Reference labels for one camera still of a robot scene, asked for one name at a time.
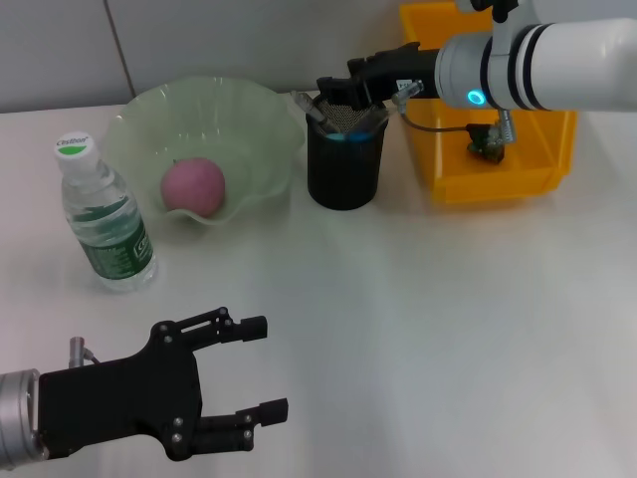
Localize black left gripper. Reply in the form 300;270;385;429
38;307;290;462

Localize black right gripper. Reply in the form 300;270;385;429
317;42;442;111

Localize silver grey pen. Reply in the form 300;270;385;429
291;90;332;131

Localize blue scissors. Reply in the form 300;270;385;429
325;129;373;143

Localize green plastic wrapper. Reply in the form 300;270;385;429
466;123;508;165

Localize pink peach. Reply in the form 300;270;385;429
159;157;226;218

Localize clear water bottle green label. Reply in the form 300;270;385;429
54;129;159;293

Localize black mesh pen holder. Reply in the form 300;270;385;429
306;92;392;212

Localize green translucent wavy fruit plate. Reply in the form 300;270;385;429
102;75;306;228

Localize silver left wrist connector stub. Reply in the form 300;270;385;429
68;337;101;367

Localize yellow plastic bin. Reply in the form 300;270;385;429
399;2;578;205

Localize right arm cable silver connector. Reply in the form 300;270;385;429
392;79;519;145

